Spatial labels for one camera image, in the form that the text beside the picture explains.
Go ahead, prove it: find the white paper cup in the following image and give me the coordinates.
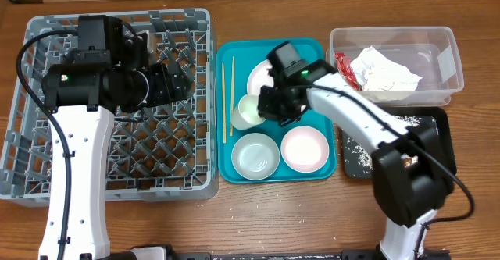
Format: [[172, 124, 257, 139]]
[[231, 94, 265, 130]]

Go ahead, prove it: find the pink round bowl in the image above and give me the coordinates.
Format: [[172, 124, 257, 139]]
[[280, 126, 330, 173]]

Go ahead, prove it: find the red snack wrapper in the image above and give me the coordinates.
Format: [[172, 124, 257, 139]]
[[334, 52, 363, 91]]

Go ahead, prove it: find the rice pile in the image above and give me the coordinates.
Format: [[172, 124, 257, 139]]
[[342, 116, 437, 179]]

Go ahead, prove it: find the white napkin waste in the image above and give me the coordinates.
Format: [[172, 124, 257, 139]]
[[350, 46, 422, 91]]

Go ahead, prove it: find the brown food scrap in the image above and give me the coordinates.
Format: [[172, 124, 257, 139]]
[[403, 156, 418, 168]]

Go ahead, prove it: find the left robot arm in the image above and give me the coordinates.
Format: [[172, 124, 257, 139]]
[[38, 63, 193, 259]]

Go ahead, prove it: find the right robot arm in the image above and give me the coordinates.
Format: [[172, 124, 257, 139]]
[[258, 59, 455, 259]]

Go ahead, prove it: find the black rectangular waste tray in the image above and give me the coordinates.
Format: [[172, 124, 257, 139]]
[[342, 107, 456, 180]]

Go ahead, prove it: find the clear plastic waste bin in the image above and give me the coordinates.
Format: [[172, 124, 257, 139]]
[[326, 27, 464, 106]]

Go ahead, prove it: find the large white round plate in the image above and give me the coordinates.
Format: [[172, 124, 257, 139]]
[[245, 59, 317, 112]]

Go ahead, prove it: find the right wooden chopstick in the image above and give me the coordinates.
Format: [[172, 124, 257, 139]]
[[229, 56, 235, 137]]

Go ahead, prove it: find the teal plastic serving tray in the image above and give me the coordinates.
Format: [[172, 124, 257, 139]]
[[213, 39, 338, 183]]

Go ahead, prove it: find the grey-white round bowl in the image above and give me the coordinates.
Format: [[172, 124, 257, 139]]
[[231, 133, 280, 181]]

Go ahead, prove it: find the grey plastic dish rack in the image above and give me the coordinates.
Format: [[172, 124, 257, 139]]
[[1, 8, 218, 207]]

